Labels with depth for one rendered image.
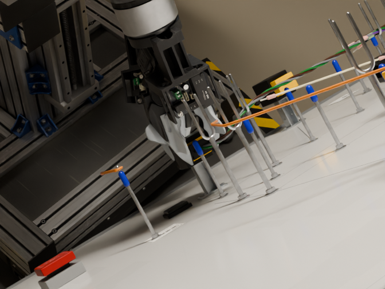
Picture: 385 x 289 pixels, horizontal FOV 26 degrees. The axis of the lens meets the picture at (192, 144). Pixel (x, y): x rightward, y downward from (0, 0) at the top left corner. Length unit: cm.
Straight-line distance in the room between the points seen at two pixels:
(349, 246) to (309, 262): 3
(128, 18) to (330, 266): 55
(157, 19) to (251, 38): 204
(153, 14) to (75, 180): 139
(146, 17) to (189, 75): 9
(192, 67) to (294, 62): 193
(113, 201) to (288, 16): 115
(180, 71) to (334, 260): 52
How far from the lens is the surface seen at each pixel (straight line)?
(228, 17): 314
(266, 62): 298
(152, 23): 104
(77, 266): 115
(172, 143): 114
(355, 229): 63
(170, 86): 105
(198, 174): 122
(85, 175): 239
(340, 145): 101
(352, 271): 54
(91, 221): 233
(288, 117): 155
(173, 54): 104
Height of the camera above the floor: 209
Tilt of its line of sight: 50 degrees down
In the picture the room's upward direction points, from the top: straight up
